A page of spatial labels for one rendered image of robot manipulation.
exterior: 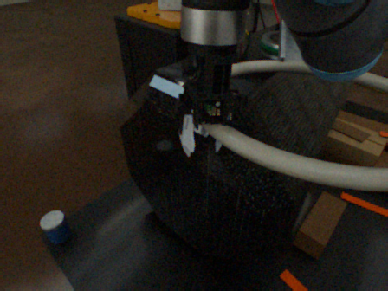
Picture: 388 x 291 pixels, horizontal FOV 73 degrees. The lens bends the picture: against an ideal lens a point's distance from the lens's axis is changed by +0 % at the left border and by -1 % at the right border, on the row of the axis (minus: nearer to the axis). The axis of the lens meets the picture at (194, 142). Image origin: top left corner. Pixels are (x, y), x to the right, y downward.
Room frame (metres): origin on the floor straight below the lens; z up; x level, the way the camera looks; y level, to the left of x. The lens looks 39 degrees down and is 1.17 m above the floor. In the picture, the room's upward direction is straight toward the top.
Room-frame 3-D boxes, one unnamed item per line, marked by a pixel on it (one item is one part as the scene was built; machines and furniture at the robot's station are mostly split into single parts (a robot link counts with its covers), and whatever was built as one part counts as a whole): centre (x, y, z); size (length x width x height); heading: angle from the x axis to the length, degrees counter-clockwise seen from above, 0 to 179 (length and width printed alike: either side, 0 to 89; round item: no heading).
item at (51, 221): (0.71, 0.65, 0.08); 0.10 x 0.10 x 0.13
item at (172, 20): (1.86, 0.11, 0.76); 0.49 x 0.49 x 0.05; 46
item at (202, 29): (0.38, -0.03, 1.07); 0.10 x 0.09 x 0.05; 106
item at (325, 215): (0.74, -0.61, 0.07); 0.30 x 0.12 x 0.12; 139
